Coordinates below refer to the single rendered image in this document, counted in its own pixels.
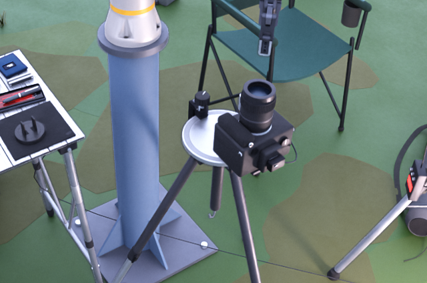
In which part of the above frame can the silver metal bar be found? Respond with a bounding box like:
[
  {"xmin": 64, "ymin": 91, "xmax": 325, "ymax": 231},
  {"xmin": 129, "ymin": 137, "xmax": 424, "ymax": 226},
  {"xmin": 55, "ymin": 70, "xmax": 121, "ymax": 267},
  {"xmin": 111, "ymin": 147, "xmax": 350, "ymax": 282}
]
[{"xmin": 6, "ymin": 73, "xmax": 35, "ymax": 88}]

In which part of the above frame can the red lined black tray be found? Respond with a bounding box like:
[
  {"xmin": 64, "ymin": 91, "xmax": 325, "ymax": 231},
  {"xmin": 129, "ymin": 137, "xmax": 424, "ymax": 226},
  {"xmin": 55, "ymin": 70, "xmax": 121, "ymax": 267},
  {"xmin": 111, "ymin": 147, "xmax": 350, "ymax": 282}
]
[{"xmin": 0, "ymin": 83, "xmax": 46, "ymax": 112}]

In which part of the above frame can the black camera body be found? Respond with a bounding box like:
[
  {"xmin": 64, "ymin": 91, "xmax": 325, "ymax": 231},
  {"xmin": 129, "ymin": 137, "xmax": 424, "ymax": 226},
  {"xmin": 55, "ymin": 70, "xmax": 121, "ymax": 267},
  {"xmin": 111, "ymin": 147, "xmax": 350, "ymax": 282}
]
[{"xmin": 213, "ymin": 109, "xmax": 296, "ymax": 178}]

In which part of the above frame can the black strap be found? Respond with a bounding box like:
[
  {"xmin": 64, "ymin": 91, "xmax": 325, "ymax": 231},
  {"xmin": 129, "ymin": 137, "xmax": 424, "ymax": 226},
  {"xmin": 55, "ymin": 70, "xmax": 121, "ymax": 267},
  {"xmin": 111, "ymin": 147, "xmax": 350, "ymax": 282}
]
[{"xmin": 393, "ymin": 123, "xmax": 427, "ymax": 198}]

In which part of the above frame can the thin black camera cable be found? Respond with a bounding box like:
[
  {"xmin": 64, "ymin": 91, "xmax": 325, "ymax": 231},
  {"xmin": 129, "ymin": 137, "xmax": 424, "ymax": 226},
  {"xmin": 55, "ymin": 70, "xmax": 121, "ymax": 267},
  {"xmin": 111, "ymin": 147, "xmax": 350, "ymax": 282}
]
[{"xmin": 284, "ymin": 142, "xmax": 299, "ymax": 165}]

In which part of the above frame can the black pan lock knob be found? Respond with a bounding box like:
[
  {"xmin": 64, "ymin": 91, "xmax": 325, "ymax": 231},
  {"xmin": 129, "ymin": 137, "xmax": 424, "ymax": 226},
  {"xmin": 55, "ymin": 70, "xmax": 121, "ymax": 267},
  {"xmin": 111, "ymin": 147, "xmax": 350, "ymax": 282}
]
[{"xmin": 194, "ymin": 90, "xmax": 211, "ymax": 107}]

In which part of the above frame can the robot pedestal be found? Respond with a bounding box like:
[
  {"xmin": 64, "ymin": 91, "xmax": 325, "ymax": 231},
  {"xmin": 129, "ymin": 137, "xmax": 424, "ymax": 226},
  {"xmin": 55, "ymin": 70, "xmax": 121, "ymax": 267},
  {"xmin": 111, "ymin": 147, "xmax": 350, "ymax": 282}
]
[{"xmin": 85, "ymin": 21, "xmax": 220, "ymax": 283}]

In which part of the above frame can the black mat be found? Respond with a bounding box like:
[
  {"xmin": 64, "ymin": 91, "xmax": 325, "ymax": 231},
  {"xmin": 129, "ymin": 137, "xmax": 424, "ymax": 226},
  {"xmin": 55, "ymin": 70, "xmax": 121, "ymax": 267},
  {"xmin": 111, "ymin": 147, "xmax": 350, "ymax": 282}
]
[{"xmin": 0, "ymin": 100, "xmax": 77, "ymax": 162}]

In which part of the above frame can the grey cylinder bag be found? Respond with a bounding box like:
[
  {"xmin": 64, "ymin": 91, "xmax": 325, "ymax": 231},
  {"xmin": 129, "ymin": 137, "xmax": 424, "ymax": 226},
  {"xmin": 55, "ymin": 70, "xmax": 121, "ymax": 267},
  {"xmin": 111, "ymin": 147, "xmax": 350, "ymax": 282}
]
[{"xmin": 404, "ymin": 192, "xmax": 427, "ymax": 239}]

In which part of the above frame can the black tripod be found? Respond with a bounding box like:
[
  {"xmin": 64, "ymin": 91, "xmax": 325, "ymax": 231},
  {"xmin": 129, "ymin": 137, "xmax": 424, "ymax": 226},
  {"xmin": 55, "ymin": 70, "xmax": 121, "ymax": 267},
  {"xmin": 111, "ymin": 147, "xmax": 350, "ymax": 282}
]
[{"xmin": 109, "ymin": 154, "xmax": 263, "ymax": 283}]

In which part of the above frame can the black zoom lens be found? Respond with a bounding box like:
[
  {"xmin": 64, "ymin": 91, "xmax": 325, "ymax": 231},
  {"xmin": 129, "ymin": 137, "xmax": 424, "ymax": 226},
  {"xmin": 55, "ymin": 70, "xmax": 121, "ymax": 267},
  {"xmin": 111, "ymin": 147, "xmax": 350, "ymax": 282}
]
[{"xmin": 238, "ymin": 79, "xmax": 278, "ymax": 135}]

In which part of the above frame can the dark grey cup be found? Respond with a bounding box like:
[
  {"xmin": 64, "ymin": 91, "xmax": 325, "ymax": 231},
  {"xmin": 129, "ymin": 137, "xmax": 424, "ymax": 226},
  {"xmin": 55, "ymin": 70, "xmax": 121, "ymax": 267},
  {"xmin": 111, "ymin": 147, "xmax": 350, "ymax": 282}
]
[{"xmin": 340, "ymin": 0, "xmax": 363, "ymax": 29}]

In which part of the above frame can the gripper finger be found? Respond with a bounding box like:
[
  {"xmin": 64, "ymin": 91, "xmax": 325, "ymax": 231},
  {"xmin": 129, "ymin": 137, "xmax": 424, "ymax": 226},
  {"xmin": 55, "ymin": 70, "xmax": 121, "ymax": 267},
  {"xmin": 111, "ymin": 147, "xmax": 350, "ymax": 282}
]
[
  {"xmin": 258, "ymin": 0, "xmax": 273, "ymax": 57},
  {"xmin": 268, "ymin": 0, "xmax": 280, "ymax": 49}
]

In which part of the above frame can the blue cloth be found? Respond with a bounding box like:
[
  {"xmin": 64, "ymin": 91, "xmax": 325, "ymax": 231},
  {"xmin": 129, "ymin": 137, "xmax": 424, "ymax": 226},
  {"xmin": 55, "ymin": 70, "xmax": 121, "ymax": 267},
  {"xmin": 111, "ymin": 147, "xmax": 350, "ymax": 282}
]
[{"xmin": 0, "ymin": 57, "xmax": 29, "ymax": 81}]

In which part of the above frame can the silver stand leg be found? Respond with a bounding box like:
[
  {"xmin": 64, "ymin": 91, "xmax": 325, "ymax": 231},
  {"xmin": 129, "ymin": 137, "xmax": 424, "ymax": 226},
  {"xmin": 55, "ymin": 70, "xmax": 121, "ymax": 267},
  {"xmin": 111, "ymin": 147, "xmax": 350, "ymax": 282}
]
[{"xmin": 326, "ymin": 176, "xmax": 427, "ymax": 281}]

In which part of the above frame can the black knob bracket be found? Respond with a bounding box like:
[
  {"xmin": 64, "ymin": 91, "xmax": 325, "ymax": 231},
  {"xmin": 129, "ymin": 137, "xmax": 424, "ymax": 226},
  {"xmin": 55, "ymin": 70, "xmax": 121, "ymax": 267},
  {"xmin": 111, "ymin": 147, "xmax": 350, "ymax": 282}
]
[{"xmin": 187, "ymin": 98, "xmax": 209, "ymax": 121}]

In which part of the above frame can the silver folding table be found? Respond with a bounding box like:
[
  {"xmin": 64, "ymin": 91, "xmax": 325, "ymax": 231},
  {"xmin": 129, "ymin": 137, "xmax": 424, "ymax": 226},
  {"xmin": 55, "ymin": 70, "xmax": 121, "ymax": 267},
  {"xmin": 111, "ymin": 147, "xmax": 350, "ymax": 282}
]
[{"xmin": 0, "ymin": 48, "xmax": 105, "ymax": 283}]

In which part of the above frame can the green folding chair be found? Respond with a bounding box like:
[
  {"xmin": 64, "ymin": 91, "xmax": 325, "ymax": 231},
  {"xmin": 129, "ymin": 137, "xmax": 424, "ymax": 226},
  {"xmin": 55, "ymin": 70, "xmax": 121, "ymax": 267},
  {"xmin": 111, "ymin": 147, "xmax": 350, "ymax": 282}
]
[{"xmin": 197, "ymin": 0, "xmax": 373, "ymax": 132}]

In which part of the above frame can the black device red display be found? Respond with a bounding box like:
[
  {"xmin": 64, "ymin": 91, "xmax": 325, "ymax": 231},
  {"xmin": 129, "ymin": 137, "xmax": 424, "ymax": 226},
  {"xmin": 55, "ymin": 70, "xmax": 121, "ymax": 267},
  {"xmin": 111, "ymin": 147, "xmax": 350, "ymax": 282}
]
[{"xmin": 404, "ymin": 159, "xmax": 427, "ymax": 202}]

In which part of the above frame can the silver round pan base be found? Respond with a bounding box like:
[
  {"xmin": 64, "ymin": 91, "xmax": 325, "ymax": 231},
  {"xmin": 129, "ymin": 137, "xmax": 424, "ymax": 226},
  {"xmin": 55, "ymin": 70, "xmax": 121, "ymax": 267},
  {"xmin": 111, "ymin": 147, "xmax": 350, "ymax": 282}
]
[{"xmin": 181, "ymin": 109, "xmax": 242, "ymax": 168}]

